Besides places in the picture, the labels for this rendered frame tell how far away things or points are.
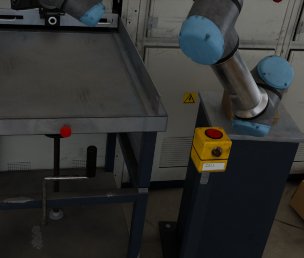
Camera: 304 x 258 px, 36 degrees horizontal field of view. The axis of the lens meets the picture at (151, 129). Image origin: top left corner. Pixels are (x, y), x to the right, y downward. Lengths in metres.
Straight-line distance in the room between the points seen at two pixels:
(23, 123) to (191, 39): 0.55
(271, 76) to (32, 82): 0.76
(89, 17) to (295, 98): 1.37
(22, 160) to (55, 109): 0.89
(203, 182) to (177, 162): 1.08
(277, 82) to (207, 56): 0.39
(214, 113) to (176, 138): 0.65
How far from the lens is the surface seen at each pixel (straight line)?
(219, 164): 1.30
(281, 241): 2.40
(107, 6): 2.03
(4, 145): 2.25
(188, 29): 1.14
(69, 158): 2.30
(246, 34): 2.19
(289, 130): 1.71
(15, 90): 1.53
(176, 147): 2.36
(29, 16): 2.01
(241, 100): 1.38
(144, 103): 1.49
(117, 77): 1.65
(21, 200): 1.59
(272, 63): 1.53
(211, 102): 1.78
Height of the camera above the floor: 1.55
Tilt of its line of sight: 31 degrees down
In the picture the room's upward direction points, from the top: 8 degrees clockwise
